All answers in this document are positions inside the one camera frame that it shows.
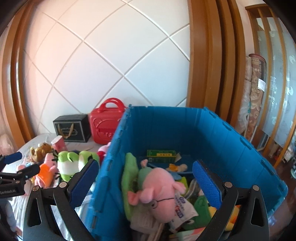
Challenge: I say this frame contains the pig plush orange dress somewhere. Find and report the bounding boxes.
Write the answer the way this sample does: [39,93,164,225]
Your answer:
[35,153,58,188]

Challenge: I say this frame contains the brown teddy bear plush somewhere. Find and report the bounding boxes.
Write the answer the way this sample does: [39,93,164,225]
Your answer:
[30,143,53,163]

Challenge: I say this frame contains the pink white bottle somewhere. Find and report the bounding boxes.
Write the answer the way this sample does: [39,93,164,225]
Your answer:
[51,136,68,153]

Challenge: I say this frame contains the green frog plush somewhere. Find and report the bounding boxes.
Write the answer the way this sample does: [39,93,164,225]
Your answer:
[57,151,100,182]

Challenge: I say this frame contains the white wet wipes pack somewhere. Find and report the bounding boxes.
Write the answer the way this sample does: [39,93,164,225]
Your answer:
[169,191,199,232]

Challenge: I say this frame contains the black gift box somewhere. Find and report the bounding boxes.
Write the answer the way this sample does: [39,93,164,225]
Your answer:
[53,114,91,143]

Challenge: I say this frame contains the pig plush red dress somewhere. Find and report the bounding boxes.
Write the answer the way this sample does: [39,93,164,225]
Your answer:
[97,142,111,164]

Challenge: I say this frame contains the red bear mini suitcase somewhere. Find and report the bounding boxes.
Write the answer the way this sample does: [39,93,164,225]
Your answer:
[88,97,126,145]

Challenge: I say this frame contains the pink pig plush glasses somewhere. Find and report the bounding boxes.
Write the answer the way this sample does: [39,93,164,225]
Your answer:
[127,159,186,223]

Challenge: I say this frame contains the blue plastic storage crate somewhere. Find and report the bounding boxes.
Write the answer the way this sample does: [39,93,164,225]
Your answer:
[85,106,288,240]

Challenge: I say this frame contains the green rectangular box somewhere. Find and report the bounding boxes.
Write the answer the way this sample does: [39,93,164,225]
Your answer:
[147,150,177,163]

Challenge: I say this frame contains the rolled patterned carpet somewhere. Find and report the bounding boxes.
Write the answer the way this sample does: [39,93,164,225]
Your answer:
[235,54,266,141]

